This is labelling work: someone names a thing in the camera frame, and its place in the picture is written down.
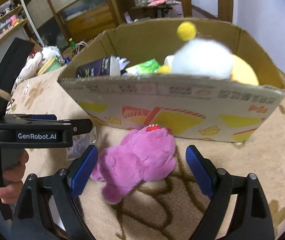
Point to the light wooden toy shelf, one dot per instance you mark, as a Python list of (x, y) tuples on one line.
[(15, 21)]

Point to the green yellow plush toy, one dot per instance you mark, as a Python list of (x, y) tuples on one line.
[(50, 65)]

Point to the wooden wardrobe cabinet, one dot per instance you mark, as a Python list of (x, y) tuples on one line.
[(59, 21)]

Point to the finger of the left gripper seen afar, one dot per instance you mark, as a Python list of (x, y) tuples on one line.
[(79, 126)]

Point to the person's left hand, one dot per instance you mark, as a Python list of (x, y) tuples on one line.
[(10, 193)]

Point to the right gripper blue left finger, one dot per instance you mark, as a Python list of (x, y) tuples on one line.
[(80, 171)]

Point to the purple white plush doll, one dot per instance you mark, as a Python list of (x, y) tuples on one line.
[(123, 62)]

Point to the black tissue pack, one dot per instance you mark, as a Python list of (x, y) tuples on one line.
[(107, 66)]

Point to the cardboard box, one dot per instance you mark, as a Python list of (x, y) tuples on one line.
[(194, 107)]

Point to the white plush with paws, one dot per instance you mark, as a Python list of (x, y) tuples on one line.
[(30, 69)]

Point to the white fluffy chick plush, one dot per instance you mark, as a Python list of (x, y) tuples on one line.
[(198, 56)]

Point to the pink plush toy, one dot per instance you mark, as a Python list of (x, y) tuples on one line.
[(145, 154)]

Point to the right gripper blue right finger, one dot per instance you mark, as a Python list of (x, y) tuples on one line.
[(203, 171)]

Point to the small black table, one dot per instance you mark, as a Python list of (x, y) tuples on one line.
[(169, 9)]

